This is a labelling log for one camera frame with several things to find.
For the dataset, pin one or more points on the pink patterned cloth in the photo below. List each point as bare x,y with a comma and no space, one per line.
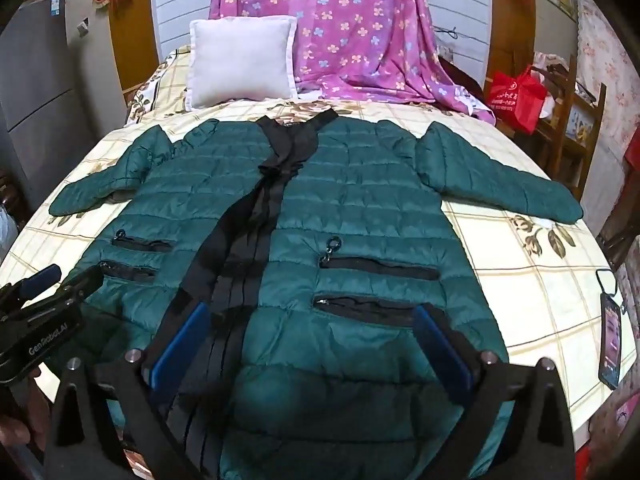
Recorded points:
620,420

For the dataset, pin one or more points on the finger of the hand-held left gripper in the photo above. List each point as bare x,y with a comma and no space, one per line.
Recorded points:
75,287
41,278

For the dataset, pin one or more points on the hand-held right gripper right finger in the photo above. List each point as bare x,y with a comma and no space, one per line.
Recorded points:
444,355

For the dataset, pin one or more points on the person's left hand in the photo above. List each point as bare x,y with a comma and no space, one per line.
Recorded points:
17,430

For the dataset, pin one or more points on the green puffer jacket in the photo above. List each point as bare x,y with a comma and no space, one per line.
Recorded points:
350,210

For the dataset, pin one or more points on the bed with floral checked sheet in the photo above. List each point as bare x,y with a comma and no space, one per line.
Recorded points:
525,270

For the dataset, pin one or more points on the grey refrigerator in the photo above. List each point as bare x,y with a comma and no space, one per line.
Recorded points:
45,90

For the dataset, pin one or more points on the orange wooden door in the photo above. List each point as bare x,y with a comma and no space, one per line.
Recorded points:
515,15
135,35

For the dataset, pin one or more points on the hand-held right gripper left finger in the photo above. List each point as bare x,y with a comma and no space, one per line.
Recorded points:
184,347

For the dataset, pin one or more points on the wooden shelf rack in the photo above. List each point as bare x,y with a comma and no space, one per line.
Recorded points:
570,130

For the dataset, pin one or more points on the small grey box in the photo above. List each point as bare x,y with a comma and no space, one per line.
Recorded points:
83,26

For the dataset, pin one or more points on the red shopping bag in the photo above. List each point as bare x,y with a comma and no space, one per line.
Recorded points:
515,97

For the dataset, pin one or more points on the smartphone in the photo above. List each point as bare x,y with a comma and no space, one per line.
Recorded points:
611,345

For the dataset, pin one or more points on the pink floral blanket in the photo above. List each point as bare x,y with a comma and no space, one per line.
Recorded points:
360,25

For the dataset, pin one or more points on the white pillow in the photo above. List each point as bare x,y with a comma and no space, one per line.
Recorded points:
240,60

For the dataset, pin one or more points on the pale blue cloth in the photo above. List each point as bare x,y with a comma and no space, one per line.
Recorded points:
5,230

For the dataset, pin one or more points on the floral curtain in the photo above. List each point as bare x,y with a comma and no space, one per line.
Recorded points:
620,85

